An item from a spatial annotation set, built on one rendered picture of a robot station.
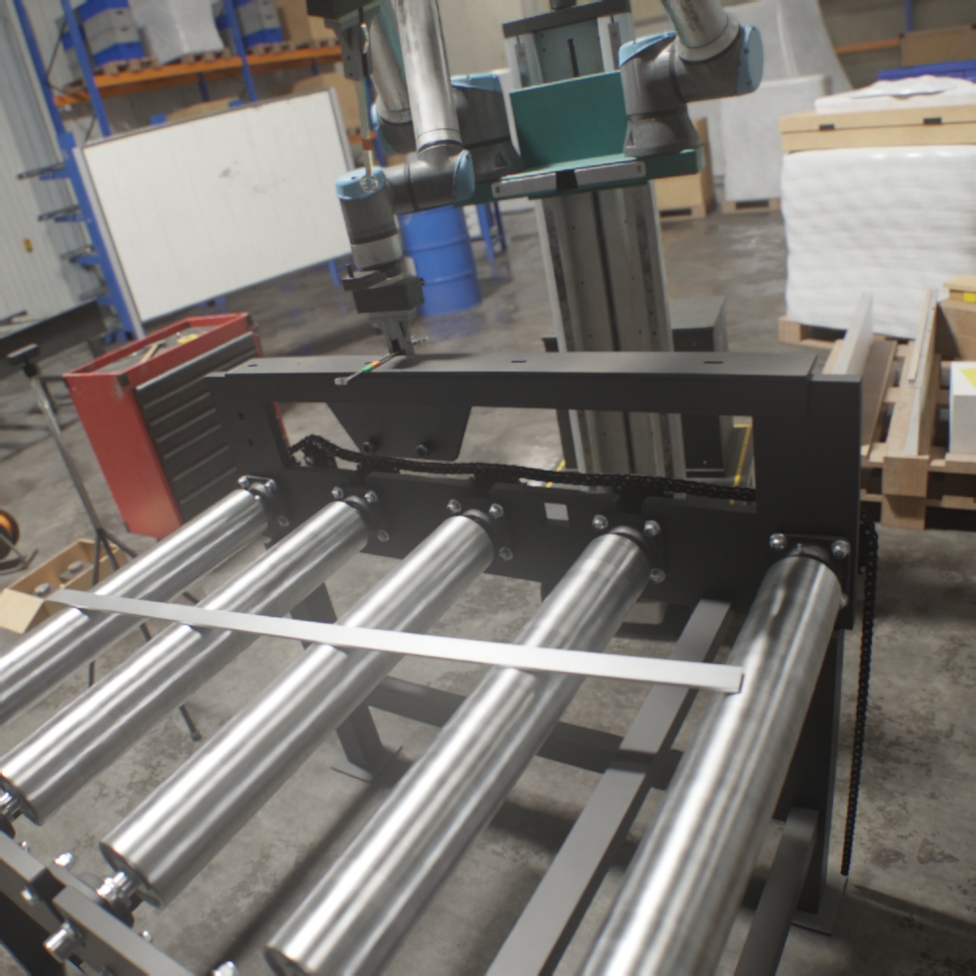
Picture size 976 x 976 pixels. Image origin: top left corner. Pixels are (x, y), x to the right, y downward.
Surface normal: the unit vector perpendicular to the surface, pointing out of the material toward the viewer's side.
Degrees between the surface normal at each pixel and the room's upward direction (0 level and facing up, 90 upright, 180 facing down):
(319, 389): 90
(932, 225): 102
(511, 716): 37
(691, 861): 14
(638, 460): 90
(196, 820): 59
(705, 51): 88
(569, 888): 0
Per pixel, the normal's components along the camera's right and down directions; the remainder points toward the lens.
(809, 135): -0.77, 0.42
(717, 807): 0.01, -0.83
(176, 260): 0.55, 0.28
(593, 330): -0.38, 0.49
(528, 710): 0.48, -0.52
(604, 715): -0.20, -0.87
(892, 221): -0.76, 0.57
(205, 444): 0.83, 0.09
